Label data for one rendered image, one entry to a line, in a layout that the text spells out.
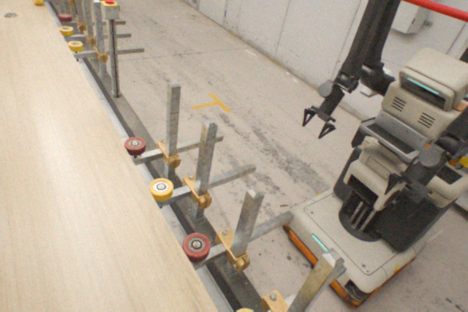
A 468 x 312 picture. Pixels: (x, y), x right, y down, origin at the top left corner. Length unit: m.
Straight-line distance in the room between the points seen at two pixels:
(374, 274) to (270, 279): 0.57
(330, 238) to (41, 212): 1.46
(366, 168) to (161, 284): 1.10
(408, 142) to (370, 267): 0.79
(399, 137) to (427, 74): 0.28
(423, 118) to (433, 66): 0.21
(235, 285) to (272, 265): 0.93
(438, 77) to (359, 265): 1.06
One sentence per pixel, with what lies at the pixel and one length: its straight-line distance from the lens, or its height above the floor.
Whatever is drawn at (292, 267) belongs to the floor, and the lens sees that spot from 2.07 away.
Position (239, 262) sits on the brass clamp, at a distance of 1.02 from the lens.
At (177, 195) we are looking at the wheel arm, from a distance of 1.12.
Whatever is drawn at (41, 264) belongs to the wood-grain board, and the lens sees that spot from 0.96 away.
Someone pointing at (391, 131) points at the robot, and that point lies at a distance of 1.46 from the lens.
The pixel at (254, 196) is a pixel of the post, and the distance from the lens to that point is 0.81.
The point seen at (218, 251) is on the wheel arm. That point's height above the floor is 0.82.
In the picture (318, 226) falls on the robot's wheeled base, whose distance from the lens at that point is 1.95.
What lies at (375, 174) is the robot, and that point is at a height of 0.81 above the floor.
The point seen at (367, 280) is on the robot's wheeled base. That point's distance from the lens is 1.88.
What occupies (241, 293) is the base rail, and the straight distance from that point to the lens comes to 1.12.
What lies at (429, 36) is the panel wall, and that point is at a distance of 3.36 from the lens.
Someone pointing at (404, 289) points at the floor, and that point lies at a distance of 2.35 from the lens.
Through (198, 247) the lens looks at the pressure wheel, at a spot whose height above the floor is 0.90.
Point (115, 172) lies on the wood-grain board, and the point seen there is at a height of 0.90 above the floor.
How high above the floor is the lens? 1.69
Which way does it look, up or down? 37 degrees down
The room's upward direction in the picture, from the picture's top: 12 degrees clockwise
